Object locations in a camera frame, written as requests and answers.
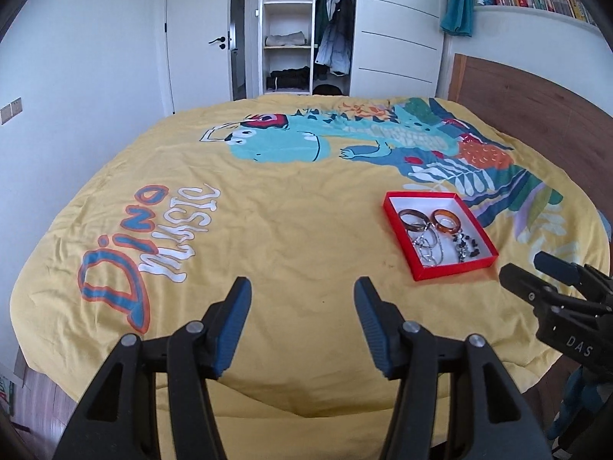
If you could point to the white bedroom door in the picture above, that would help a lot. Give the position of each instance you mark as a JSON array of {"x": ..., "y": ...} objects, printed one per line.
[{"x": 197, "y": 45}]

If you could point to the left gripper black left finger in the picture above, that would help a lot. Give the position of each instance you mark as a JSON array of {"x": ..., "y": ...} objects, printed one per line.
[{"x": 117, "y": 416}]

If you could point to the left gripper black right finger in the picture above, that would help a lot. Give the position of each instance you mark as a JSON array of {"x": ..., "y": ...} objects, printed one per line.
[{"x": 489, "y": 418}]

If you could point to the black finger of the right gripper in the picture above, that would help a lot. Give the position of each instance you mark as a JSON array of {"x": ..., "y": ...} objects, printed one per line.
[
  {"x": 570, "y": 274},
  {"x": 530, "y": 288}
]

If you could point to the red jewelry box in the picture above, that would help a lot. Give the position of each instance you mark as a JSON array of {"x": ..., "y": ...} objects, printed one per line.
[{"x": 432, "y": 254}]

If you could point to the amber resin bangle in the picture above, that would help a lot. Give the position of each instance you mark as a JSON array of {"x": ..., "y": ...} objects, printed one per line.
[{"x": 445, "y": 221}]

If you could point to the wooden headboard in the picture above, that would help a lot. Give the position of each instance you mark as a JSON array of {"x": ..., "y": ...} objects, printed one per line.
[{"x": 562, "y": 126}]

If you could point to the white open wardrobe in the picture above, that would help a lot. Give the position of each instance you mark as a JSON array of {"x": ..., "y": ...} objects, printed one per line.
[{"x": 396, "y": 48}]

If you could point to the dark brown large bangle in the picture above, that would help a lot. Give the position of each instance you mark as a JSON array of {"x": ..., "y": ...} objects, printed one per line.
[{"x": 414, "y": 221}]

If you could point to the yellow dinosaur print duvet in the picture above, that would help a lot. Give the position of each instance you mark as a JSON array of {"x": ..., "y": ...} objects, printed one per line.
[{"x": 288, "y": 192}]

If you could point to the teal curtain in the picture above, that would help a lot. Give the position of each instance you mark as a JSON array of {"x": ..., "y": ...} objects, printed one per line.
[{"x": 458, "y": 19}]

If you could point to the wall light switch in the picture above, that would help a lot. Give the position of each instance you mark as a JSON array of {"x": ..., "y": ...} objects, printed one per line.
[{"x": 10, "y": 110}]

